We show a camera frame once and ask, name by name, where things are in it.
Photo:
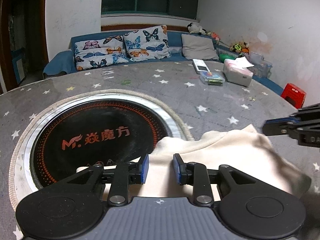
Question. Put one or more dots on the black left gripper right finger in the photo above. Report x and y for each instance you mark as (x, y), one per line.
(183, 171)

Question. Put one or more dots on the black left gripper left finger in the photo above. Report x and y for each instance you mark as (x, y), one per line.
(138, 171)

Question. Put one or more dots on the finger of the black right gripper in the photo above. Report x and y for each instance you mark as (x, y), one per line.
(274, 127)

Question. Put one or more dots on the cream sweatshirt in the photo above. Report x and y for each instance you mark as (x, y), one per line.
(245, 149)

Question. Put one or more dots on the red plastic stool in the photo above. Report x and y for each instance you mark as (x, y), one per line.
(294, 95)

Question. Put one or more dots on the round black induction cooktop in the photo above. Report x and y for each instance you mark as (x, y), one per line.
(109, 126)

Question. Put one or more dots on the clear storage bin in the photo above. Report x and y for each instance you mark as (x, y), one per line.
(261, 68)

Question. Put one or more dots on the grey star-pattern tablecloth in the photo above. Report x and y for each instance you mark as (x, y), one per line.
(202, 108)

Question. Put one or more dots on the pink tissue pack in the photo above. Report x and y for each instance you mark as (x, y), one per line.
(237, 71)

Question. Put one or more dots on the clear plastic box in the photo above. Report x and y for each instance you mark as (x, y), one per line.
(210, 78)

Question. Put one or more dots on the blue sofa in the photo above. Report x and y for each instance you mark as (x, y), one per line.
(64, 62)

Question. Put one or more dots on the yellow plush toy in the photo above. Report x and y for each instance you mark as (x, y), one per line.
(240, 47)

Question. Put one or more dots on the white remote control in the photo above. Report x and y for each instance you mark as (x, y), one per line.
(200, 66)

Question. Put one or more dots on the grey plain pillow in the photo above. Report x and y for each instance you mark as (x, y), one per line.
(197, 47)

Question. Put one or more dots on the left butterfly pillow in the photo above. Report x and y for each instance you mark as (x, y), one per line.
(93, 54)

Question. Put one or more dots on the butterfly pillow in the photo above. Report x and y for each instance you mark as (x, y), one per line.
(93, 54)
(147, 44)

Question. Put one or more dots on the right butterfly pillow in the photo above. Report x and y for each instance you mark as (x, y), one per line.
(147, 44)

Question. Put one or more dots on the black white plush toy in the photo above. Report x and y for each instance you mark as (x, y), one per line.
(196, 29)

